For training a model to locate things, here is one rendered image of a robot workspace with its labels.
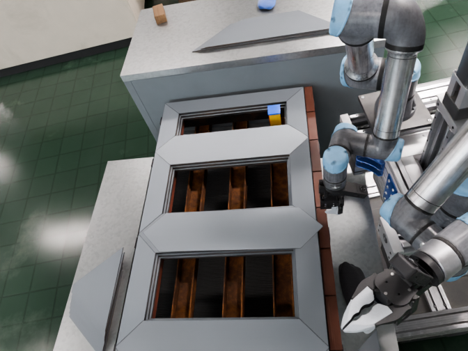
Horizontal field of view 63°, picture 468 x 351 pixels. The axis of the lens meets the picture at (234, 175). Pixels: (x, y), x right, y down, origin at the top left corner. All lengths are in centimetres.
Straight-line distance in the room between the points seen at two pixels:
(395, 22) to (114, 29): 345
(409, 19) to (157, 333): 125
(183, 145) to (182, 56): 47
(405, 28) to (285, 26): 102
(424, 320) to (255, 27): 163
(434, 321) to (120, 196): 161
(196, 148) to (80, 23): 267
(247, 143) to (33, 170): 226
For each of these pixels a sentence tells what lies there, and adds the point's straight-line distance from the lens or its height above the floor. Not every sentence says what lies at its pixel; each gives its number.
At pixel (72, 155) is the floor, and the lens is 349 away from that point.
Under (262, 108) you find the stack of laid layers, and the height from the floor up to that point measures 83.
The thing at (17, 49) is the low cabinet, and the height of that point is 28.
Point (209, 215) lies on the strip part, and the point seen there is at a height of 86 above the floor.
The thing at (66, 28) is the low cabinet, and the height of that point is 36.
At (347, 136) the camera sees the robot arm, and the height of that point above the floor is 124.
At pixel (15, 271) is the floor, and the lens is 313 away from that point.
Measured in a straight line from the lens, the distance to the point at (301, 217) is 153.
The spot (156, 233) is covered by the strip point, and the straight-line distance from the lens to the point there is 164.
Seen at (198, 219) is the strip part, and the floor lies 86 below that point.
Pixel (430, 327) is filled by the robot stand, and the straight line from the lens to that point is 211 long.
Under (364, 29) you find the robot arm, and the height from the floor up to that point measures 157.
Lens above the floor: 220
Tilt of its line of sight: 53 degrees down
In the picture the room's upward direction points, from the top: 19 degrees counter-clockwise
